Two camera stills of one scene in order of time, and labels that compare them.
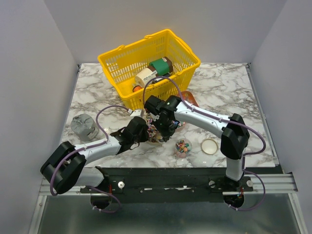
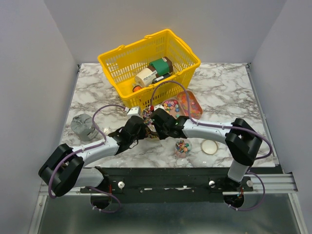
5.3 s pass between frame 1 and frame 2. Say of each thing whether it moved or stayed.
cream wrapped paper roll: stayed
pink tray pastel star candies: moved
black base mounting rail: stayed
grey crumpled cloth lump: stayed
